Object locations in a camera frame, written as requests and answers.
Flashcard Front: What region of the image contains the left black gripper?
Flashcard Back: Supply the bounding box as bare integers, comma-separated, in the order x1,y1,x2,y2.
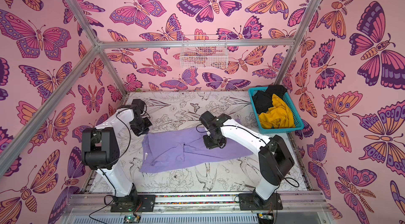
132,117,154,136

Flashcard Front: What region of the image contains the lavender purple t-shirt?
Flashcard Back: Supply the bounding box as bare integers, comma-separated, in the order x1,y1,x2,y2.
140,128,253,173

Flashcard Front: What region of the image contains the black t-shirt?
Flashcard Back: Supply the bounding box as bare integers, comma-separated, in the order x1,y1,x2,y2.
252,85,287,115

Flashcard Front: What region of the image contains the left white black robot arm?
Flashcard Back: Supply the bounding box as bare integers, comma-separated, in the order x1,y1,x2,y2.
81,99,152,198

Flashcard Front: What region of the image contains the white wire wall basket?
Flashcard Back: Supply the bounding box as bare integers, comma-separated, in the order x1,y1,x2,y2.
178,34,229,70

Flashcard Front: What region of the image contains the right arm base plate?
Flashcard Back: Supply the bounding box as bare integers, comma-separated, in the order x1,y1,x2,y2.
236,193,283,211

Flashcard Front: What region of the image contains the teal plastic laundry basket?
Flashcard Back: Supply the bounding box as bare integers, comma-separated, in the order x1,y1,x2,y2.
248,85,304,134

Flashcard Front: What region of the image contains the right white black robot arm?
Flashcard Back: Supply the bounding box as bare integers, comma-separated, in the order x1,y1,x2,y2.
199,111,295,203

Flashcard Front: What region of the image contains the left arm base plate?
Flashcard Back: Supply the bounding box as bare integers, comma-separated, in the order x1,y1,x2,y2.
110,194,156,213

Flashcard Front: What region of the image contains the aluminium frame horizontal bar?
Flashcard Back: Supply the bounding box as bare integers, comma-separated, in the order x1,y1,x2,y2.
99,38,295,49

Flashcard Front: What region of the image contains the mustard yellow t-shirt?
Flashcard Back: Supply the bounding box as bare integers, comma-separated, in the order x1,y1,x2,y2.
258,95,295,129

